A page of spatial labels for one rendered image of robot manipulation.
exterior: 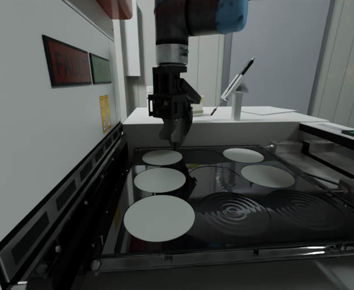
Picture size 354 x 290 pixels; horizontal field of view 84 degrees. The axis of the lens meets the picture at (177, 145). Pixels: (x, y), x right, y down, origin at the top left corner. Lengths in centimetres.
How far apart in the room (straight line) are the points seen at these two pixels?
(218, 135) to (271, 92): 201
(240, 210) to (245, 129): 35
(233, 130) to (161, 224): 40
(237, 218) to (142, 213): 14
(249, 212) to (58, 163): 26
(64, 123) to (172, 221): 18
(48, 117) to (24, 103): 3
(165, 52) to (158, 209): 32
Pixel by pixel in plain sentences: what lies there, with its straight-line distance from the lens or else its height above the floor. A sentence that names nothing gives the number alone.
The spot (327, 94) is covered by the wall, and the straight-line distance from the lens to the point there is 306.
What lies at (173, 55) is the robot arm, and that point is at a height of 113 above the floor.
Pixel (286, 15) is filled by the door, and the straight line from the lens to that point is 266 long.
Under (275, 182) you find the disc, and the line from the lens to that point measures 42.
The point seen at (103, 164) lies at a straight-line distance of 37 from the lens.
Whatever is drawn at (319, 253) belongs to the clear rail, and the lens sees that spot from 30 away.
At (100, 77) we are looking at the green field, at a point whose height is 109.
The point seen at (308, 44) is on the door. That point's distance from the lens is 278.
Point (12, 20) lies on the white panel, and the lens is 22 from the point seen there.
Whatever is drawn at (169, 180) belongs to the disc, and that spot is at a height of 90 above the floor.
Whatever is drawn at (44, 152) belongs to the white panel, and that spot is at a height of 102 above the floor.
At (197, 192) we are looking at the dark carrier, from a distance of 35.
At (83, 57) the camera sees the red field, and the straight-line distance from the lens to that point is 34.
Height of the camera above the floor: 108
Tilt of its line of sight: 18 degrees down
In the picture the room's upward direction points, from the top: straight up
